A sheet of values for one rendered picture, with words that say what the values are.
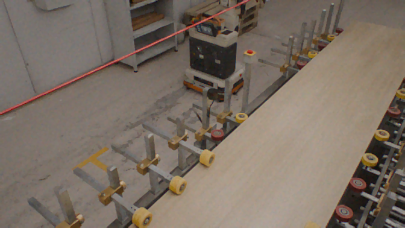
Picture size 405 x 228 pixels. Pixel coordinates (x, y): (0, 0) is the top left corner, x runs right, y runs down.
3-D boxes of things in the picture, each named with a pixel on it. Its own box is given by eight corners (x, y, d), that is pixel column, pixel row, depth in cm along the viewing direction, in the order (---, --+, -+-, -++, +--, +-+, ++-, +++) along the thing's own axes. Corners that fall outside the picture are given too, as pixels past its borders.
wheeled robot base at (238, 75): (222, 102, 392) (223, 84, 377) (182, 86, 423) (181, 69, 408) (251, 81, 435) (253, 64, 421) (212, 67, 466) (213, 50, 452)
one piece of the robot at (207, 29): (220, 41, 364) (215, 26, 346) (194, 34, 381) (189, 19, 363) (225, 35, 368) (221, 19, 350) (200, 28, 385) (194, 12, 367)
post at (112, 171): (120, 229, 182) (105, 166, 154) (125, 224, 184) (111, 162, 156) (124, 232, 180) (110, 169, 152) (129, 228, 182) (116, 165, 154)
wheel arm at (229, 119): (191, 107, 246) (191, 102, 243) (194, 105, 248) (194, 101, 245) (241, 129, 225) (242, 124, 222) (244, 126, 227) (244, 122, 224)
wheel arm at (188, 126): (167, 120, 230) (166, 116, 228) (170, 119, 232) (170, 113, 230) (217, 145, 209) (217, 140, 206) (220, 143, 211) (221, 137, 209)
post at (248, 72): (240, 113, 259) (244, 61, 233) (243, 110, 262) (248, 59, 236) (244, 115, 257) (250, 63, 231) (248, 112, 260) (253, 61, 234)
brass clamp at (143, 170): (136, 171, 177) (135, 164, 174) (153, 157, 186) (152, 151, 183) (144, 176, 174) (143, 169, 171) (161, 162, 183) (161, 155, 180)
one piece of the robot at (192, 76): (217, 90, 387) (217, 83, 382) (189, 79, 407) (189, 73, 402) (218, 88, 389) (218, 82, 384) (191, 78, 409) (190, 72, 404)
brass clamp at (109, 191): (98, 201, 161) (96, 193, 158) (119, 184, 169) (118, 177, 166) (106, 207, 158) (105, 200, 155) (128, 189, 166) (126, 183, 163)
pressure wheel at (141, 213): (134, 209, 147) (146, 205, 154) (129, 224, 149) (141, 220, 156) (144, 215, 145) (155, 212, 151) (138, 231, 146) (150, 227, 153)
